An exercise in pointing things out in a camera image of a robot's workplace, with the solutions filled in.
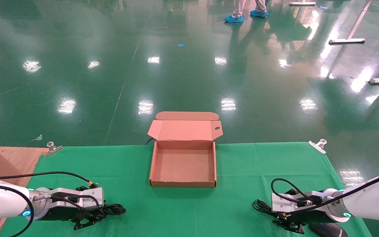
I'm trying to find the person with blue shoe covers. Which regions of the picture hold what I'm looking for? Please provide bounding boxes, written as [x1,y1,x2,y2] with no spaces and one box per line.
[224,0,269,23]

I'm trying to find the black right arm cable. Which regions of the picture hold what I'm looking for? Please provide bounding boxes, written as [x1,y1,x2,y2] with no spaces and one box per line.
[270,178,379,216]

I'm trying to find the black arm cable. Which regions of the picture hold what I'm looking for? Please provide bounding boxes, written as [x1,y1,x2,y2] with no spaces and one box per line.
[0,171,98,189]
[270,178,379,216]
[0,184,35,237]

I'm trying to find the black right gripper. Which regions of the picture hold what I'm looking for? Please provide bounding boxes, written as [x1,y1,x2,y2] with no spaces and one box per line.
[273,211,335,235]

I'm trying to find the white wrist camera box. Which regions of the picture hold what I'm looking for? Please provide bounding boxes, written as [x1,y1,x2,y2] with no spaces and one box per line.
[50,187,105,208]
[271,190,329,213]

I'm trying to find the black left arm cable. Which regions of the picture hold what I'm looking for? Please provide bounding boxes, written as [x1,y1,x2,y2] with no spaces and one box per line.
[0,171,98,189]
[0,184,35,237]

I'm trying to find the open brown cardboard box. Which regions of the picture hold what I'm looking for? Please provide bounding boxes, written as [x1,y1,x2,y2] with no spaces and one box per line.
[147,111,223,188]

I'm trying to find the large green table cloth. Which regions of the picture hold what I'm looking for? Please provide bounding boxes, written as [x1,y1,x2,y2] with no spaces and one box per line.
[0,142,372,237]

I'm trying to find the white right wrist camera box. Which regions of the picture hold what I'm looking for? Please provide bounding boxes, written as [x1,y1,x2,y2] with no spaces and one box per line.
[271,190,329,213]

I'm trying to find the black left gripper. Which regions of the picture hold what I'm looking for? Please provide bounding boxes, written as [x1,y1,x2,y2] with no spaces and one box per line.
[40,203,117,231]

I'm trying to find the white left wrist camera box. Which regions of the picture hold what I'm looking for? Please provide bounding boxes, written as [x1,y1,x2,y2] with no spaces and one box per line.
[50,187,105,208]

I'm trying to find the silver metal binder clip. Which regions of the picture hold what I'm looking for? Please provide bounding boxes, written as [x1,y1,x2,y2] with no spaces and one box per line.
[43,142,63,158]
[309,139,327,154]

